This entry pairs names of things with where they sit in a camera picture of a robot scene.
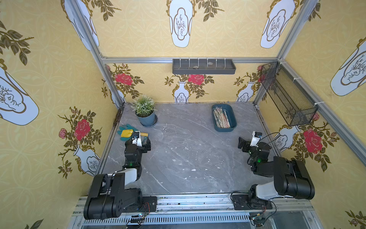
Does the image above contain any green garden glove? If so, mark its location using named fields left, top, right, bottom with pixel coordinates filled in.
left=117, top=124, right=138, bottom=142

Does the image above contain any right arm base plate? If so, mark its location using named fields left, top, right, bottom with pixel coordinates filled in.
left=230, top=192, right=273, bottom=211

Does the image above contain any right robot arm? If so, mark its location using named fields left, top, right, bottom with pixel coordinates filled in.
left=238, top=137, right=315, bottom=209

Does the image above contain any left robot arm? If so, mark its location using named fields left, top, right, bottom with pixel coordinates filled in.
left=83, top=132, right=151, bottom=220

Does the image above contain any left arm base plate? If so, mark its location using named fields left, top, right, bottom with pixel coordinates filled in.
left=123, top=196, right=157, bottom=213

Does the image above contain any potted green plant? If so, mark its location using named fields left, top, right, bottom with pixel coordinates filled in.
left=132, top=95, right=157, bottom=127

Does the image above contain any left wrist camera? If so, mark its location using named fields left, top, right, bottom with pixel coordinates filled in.
left=131, top=131, right=143, bottom=147

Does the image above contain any yellow hand trowel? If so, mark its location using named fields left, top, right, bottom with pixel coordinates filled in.
left=120, top=129, right=149, bottom=138

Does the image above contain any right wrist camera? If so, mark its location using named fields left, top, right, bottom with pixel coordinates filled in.
left=250, top=131, right=263, bottom=147

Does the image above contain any teal plastic storage box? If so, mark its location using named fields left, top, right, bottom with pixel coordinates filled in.
left=211, top=104, right=237, bottom=133

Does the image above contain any grey wall shelf tray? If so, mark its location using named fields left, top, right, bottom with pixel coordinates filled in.
left=172, top=58, right=236, bottom=75

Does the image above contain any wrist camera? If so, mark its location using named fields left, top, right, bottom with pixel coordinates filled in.
left=250, top=131, right=263, bottom=147
left=131, top=131, right=143, bottom=147

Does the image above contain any aluminium front rail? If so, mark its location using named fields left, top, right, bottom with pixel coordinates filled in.
left=68, top=193, right=323, bottom=229

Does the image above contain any black wire mesh basket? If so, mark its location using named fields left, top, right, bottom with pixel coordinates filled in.
left=259, top=62, right=318, bottom=126

